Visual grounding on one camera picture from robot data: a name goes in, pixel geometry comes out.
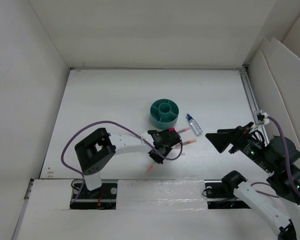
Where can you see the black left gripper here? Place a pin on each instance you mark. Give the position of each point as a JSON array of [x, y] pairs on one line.
[[160, 160]]

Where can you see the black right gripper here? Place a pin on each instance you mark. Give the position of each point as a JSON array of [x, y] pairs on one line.
[[221, 139]]

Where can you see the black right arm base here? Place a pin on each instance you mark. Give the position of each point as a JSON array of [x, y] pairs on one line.
[[218, 199]]

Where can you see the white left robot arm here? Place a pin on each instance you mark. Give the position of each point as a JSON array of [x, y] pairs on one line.
[[97, 149]]

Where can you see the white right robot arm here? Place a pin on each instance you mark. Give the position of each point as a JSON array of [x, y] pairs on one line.
[[277, 159]]

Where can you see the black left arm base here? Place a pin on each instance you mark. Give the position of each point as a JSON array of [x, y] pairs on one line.
[[103, 198]]

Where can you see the purple translucent pen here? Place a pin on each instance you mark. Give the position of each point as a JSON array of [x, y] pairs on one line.
[[184, 130]]

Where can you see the brown translucent pen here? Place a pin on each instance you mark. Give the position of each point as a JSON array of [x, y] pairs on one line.
[[189, 142]]

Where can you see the teal round divided organizer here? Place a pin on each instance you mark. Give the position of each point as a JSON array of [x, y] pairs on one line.
[[164, 114]]

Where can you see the clear blue-capped spray bottle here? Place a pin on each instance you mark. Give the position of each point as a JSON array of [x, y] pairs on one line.
[[194, 125]]

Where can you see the white foam boards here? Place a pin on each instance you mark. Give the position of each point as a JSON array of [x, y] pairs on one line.
[[274, 74]]

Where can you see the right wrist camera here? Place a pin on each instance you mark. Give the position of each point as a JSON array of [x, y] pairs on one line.
[[260, 118]]

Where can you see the aluminium rail right side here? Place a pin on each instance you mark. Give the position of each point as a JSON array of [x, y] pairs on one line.
[[249, 92]]

